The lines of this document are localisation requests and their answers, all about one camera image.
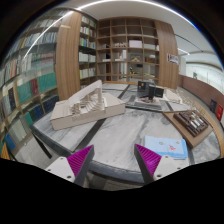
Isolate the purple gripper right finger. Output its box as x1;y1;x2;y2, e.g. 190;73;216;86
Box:
134;144;161;184

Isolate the light blue folded towel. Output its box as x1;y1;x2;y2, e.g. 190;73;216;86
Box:
144;136;188;159

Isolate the white architectural model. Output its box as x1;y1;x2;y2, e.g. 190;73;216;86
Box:
50;80;125;130

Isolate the wall poster sign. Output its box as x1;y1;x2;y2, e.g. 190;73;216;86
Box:
167;53;179;65

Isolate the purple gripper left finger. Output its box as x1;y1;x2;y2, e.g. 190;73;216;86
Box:
67;145;94;186

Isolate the wooden bookshelf with books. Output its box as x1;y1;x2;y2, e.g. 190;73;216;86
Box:
0;8;97;159

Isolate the brown wooden architectural model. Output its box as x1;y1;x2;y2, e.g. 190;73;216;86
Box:
163;110;212;148

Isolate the wooden cubby shelf unit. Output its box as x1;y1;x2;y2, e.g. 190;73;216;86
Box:
96;17;159;82

